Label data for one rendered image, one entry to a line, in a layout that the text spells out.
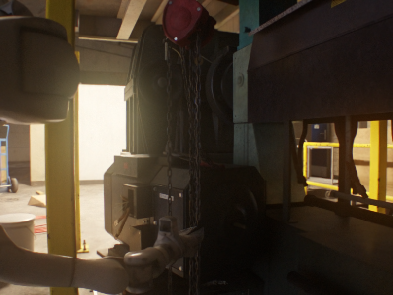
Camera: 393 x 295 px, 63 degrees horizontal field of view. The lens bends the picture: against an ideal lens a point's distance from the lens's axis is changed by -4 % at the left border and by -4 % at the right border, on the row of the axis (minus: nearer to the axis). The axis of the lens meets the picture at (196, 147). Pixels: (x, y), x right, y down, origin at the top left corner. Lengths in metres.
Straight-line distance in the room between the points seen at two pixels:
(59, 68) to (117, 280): 0.50
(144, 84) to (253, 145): 0.74
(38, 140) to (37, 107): 6.93
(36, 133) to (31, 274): 6.62
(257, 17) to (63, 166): 1.22
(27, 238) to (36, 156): 4.72
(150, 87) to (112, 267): 1.44
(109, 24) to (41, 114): 2.84
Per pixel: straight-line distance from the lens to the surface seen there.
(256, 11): 1.90
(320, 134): 8.75
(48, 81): 0.39
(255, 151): 1.79
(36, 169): 7.34
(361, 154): 4.78
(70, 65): 0.42
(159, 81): 2.01
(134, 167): 1.51
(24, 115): 0.38
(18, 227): 2.65
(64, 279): 0.76
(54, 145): 1.25
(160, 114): 2.18
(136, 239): 1.43
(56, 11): 1.33
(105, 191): 1.82
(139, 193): 1.35
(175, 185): 1.27
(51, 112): 0.39
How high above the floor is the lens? 0.96
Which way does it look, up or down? 2 degrees down
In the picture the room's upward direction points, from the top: straight up
